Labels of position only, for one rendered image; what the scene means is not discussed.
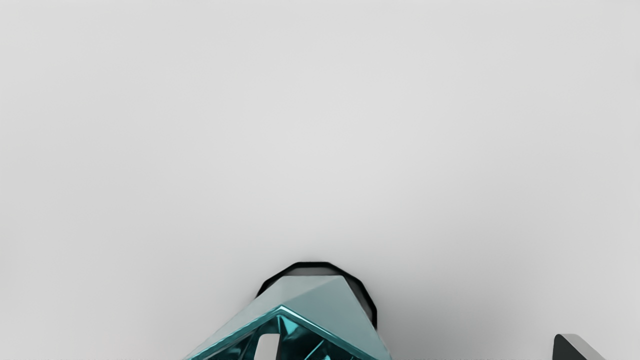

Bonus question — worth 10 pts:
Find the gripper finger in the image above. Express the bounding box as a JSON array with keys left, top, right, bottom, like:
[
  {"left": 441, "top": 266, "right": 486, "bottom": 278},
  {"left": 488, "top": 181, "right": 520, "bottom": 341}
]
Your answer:
[{"left": 552, "top": 333, "right": 609, "bottom": 360}]

